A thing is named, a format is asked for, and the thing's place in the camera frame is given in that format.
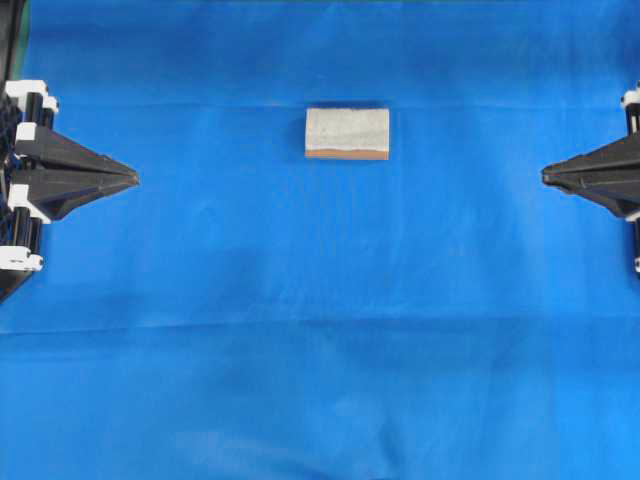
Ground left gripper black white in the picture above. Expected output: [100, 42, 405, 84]
[1, 80, 139, 273]

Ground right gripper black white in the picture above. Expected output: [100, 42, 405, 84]
[542, 83, 639, 273]

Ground white and brown sponge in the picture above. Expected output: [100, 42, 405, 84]
[305, 107, 391, 161]

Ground blue table cloth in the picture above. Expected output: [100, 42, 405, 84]
[1, 1, 639, 479]

